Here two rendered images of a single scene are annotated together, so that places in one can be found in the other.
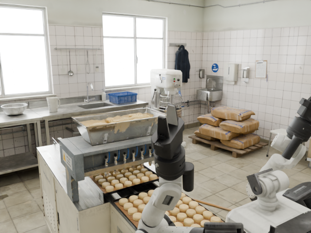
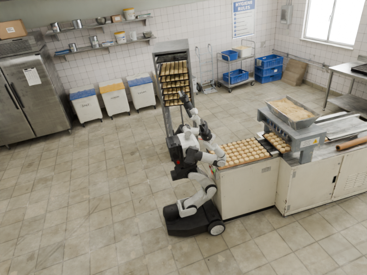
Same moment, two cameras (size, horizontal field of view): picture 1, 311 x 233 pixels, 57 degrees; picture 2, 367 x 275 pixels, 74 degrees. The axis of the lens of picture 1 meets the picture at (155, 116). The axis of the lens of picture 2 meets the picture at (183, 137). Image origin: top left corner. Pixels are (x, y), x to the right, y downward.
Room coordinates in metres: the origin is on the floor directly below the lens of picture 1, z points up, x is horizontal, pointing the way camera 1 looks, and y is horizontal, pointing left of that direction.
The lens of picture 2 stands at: (1.55, -2.25, 2.52)
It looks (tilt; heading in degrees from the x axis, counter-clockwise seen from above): 32 degrees down; 112
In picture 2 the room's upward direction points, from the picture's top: 8 degrees counter-clockwise
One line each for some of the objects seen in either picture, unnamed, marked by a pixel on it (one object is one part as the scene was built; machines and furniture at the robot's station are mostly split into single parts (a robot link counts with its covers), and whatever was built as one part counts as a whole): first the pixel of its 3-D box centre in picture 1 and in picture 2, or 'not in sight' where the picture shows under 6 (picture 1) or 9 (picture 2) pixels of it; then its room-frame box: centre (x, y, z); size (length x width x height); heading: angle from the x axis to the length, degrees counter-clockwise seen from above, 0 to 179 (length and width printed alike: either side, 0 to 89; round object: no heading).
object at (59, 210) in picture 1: (99, 207); (315, 163); (2.18, 0.47, 0.42); 1.28 x 0.72 x 0.84; 32
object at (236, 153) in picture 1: (226, 142); not in sight; (5.02, -1.32, 0.06); 1.20 x 0.80 x 0.11; 39
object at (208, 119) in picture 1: (217, 118); not in sight; (5.24, -1.18, 0.47); 0.72 x 0.42 x 0.17; 127
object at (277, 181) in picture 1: (270, 187); (187, 132); (0.84, -0.37, 1.30); 0.10 x 0.07 x 0.09; 121
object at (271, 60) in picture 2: not in sight; (268, 61); (1.51, 4.59, 0.50); 0.60 x 0.40 x 0.20; 39
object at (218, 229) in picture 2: not in sight; (216, 228); (1.10, -0.51, 0.10); 0.20 x 0.05 x 0.20; 31
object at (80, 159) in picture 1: (122, 161); (286, 132); (1.78, 0.22, 1.01); 0.72 x 0.33 x 0.34; 122
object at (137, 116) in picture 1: (121, 122); (289, 110); (1.78, 0.22, 1.28); 0.54 x 0.27 x 0.06; 122
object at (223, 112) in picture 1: (231, 113); not in sight; (4.99, -1.37, 0.62); 0.72 x 0.42 x 0.17; 43
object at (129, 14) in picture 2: not in sight; (129, 13); (-1.38, 2.90, 2.09); 0.25 x 0.24 x 0.21; 127
